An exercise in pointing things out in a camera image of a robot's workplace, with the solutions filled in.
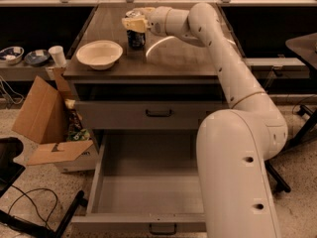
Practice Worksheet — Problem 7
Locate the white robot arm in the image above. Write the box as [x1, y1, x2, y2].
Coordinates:
[122, 3, 288, 238]

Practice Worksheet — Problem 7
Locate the white paper bowl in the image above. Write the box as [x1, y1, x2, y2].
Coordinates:
[76, 41, 123, 70]

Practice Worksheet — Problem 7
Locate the open cardboard box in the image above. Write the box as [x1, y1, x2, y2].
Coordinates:
[12, 67, 98, 173]

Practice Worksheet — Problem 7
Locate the open middle drawer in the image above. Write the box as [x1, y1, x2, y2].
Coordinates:
[72, 131, 206, 236]

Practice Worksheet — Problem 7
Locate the black floor cable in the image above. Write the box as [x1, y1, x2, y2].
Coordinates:
[6, 183, 61, 238]

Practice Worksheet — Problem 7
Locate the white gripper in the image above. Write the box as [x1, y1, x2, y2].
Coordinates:
[122, 7, 171, 36]

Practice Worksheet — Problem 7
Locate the dark blue bowl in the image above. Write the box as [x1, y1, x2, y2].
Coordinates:
[24, 50, 51, 66]

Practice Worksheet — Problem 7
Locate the closed top drawer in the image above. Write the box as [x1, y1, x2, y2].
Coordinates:
[75, 101, 228, 130]

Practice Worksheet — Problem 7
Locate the black chair seat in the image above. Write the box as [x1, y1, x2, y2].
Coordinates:
[0, 137, 25, 197]

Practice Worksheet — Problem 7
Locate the black table leg stand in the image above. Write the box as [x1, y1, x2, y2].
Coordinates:
[264, 104, 317, 192]

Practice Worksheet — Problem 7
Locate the blue pepsi can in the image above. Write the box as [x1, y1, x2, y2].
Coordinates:
[125, 9, 147, 50]

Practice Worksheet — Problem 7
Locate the white paper cup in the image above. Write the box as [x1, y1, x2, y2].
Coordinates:
[49, 46, 66, 67]

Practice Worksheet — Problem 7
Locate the blue patterned bowl left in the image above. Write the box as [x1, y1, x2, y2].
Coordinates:
[0, 47, 24, 65]

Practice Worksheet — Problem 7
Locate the black chair base leg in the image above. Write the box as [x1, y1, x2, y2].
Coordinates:
[0, 189, 89, 238]

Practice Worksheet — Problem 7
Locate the grey drawer cabinet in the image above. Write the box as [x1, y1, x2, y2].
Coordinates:
[62, 2, 247, 235]

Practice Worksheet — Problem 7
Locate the grey low shelf bench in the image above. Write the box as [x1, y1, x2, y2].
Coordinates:
[0, 59, 65, 81]

